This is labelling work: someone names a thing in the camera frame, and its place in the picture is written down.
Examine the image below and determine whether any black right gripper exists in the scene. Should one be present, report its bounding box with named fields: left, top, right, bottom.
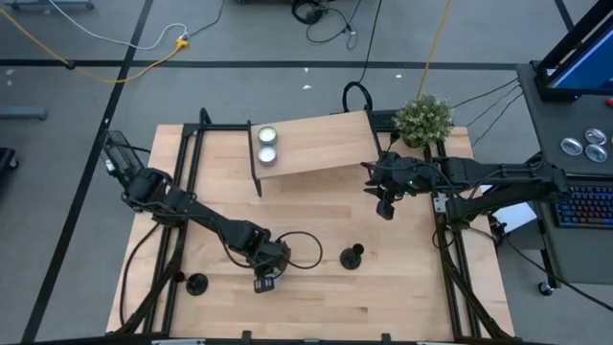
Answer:
left=360, top=154, right=439, bottom=200

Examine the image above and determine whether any small tin candle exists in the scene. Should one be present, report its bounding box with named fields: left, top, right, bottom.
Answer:
left=257, top=125, right=279, bottom=147
left=256, top=145, right=279, bottom=168

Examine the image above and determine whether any black vented control box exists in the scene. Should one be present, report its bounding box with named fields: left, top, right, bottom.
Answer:
left=369, top=108, right=399, bottom=131
left=102, top=129, right=147, bottom=186

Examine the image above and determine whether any wooden shelf with black legs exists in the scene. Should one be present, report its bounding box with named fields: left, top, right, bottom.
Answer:
left=246, top=109, right=384, bottom=198

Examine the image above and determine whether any artificial white-flowered potted plant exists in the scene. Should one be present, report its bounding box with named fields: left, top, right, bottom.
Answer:
left=392, top=93, right=455, bottom=150

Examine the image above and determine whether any white paper sheet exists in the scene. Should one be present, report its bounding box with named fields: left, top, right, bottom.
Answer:
left=492, top=200, right=538, bottom=235

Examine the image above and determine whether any black desk cart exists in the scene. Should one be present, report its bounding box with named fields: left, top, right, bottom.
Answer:
left=515, top=61, right=613, bottom=285

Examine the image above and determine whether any backlit computer keyboard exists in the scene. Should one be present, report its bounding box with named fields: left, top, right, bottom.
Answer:
left=553, top=184, right=613, bottom=230

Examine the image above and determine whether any black computer monitor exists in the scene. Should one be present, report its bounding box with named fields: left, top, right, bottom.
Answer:
left=532, top=0, right=613, bottom=103

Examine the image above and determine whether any black floor caster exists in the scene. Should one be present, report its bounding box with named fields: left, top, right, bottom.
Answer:
left=0, top=147, right=20, bottom=173

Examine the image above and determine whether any grey floor stand foot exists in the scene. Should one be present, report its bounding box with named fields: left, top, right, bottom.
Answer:
left=3, top=0, right=95, bottom=11
left=0, top=105, right=49, bottom=122

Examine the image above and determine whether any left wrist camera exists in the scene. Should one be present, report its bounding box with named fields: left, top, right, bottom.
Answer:
left=253, top=276, right=277, bottom=295

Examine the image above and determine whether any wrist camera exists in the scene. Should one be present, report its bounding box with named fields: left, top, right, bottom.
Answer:
left=375, top=198, right=397, bottom=221
left=253, top=276, right=277, bottom=295

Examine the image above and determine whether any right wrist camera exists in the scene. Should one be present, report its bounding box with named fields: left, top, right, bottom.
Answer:
left=375, top=198, right=397, bottom=221

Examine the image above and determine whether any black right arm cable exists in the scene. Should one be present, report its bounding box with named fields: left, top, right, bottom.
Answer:
left=430, top=222, right=459, bottom=251

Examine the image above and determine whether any black cable with loop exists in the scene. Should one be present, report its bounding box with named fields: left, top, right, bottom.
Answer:
left=341, top=0, right=383, bottom=114

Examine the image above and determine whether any thin black cable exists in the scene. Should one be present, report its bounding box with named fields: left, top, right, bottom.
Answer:
left=187, top=0, right=226, bottom=38
left=466, top=84, right=522, bottom=127
left=452, top=78, right=522, bottom=108
left=471, top=92, right=524, bottom=146

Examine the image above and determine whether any black aluminium rig frame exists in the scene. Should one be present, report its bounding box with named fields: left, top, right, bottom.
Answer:
left=112, top=107, right=516, bottom=345

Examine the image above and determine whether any straight yellow cable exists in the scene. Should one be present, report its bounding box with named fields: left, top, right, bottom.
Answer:
left=416, top=0, right=454, bottom=101

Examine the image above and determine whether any black table cable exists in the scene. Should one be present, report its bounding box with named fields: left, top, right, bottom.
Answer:
left=118, top=220, right=163, bottom=328

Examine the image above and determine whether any coiled black cable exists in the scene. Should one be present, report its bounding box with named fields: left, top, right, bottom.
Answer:
left=290, top=0, right=359, bottom=51

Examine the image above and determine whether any yellow extension cable with plug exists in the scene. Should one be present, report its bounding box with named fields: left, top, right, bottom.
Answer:
left=0, top=7, right=191, bottom=86

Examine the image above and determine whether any white floor cable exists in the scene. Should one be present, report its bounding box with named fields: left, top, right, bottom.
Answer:
left=47, top=0, right=189, bottom=52

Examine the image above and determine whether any long black floor cable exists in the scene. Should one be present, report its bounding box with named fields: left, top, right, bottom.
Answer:
left=488, top=218, right=613, bottom=312

